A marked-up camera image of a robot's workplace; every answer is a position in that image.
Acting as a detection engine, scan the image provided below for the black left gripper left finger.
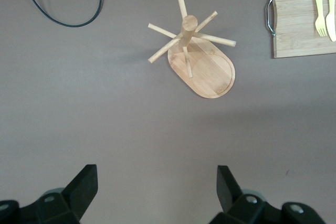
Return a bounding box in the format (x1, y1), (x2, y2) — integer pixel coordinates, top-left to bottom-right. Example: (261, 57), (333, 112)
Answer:
(0, 164), (98, 224)

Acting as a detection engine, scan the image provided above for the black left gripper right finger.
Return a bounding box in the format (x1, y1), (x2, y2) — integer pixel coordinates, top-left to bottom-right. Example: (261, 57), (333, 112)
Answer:
(208, 165), (325, 224)

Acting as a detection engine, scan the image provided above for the wooden mug tree stand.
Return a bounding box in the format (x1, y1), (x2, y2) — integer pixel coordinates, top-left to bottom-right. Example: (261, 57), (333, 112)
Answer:
(148, 0), (236, 99)

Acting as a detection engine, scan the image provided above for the wooden cutting board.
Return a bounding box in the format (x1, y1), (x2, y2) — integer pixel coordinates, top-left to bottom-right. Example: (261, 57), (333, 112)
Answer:
(264, 0), (336, 59)

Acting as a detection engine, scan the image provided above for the yellow plastic knife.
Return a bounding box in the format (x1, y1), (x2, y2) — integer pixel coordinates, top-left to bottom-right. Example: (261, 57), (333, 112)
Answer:
(325, 0), (336, 42)

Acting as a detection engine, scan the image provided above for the black cable large loop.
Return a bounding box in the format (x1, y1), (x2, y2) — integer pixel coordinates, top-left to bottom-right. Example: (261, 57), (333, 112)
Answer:
(22, 0), (104, 28)

